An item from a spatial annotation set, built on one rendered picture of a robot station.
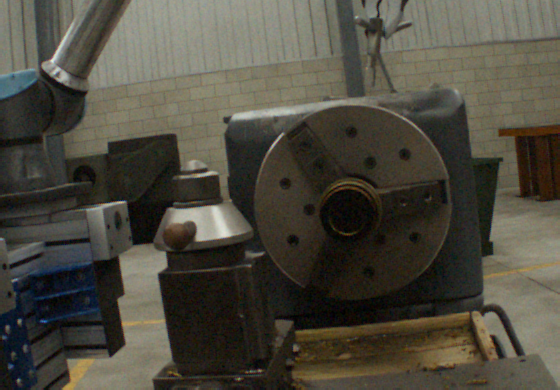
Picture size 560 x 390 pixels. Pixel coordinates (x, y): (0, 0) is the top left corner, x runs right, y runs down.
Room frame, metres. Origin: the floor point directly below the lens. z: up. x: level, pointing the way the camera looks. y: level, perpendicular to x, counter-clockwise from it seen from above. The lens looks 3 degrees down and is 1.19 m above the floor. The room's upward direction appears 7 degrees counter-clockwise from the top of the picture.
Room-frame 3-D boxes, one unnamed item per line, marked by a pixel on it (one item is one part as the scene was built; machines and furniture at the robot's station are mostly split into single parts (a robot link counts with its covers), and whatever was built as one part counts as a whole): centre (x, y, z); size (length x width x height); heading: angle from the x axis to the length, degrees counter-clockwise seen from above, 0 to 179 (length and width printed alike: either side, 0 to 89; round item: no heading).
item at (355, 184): (1.01, -0.09, 1.08); 0.09 x 0.09 x 0.09; 81
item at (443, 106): (1.56, -0.16, 1.06); 0.59 x 0.48 x 0.39; 171
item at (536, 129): (9.58, -3.55, 0.50); 1.61 x 0.44 x 1.00; 2
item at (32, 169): (1.27, 0.50, 1.21); 0.15 x 0.15 x 0.10
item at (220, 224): (0.55, 0.07, 1.13); 0.08 x 0.08 x 0.03
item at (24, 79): (1.27, 0.50, 1.33); 0.13 x 0.12 x 0.14; 164
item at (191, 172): (0.55, 0.07, 1.17); 0.04 x 0.04 x 0.03
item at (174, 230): (0.50, 0.08, 1.13); 0.04 x 0.02 x 0.02; 171
